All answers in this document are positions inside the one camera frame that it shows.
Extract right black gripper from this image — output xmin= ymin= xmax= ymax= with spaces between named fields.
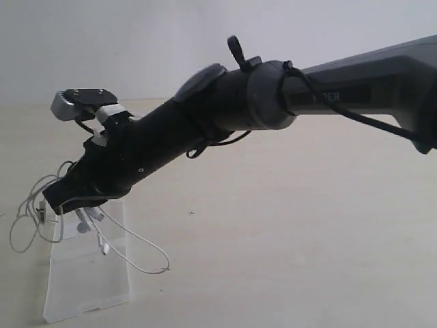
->
xmin=42 ymin=115 xmax=144 ymax=216

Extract white wired earphones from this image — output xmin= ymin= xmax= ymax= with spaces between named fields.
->
xmin=8 ymin=160 xmax=171 ymax=275

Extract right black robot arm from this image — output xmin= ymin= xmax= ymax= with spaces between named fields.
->
xmin=42 ymin=36 xmax=436 ymax=215

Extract white sticker label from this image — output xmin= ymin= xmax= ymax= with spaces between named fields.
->
xmin=63 ymin=221 xmax=81 ymax=240

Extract clear plastic storage case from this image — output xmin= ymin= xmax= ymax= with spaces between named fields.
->
xmin=43 ymin=212 xmax=131 ymax=323

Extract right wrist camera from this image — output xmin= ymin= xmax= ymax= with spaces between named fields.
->
xmin=50 ymin=88 xmax=137 ymax=133

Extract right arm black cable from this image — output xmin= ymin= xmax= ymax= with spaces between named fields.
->
xmin=186 ymin=34 xmax=424 ymax=160

